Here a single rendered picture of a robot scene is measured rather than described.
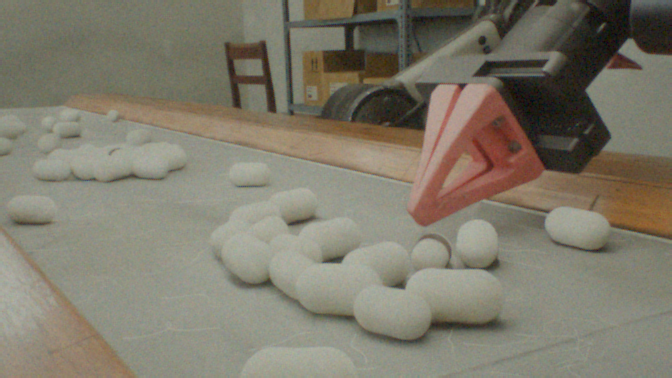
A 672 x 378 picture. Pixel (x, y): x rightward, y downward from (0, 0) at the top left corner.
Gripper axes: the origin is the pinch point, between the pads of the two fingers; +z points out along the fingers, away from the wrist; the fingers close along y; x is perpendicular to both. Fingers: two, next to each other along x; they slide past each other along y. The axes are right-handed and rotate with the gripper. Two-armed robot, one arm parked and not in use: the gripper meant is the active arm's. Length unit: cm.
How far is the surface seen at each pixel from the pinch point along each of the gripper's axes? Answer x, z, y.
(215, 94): 133, -132, -480
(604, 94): 138, -150, -151
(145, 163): -3.5, 4.7, -31.9
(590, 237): 4.1, -3.2, 7.0
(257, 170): 0.3, 0.2, -21.7
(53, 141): -5, 7, -56
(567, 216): 3.4, -3.8, 5.5
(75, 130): -1, 2, -72
